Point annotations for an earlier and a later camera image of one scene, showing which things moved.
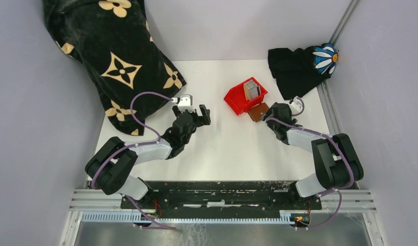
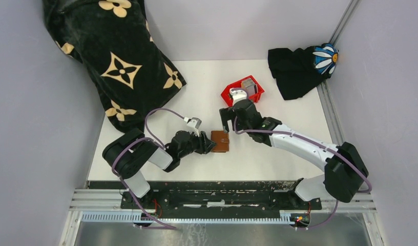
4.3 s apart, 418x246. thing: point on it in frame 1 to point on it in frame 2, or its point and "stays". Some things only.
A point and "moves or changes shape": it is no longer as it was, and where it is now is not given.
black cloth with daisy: (300, 72) stays
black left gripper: (205, 113) to (206, 146)
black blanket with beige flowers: (110, 44) stays
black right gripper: (267, 115) to (227, 114)
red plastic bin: (235, 98) moves or changes shape
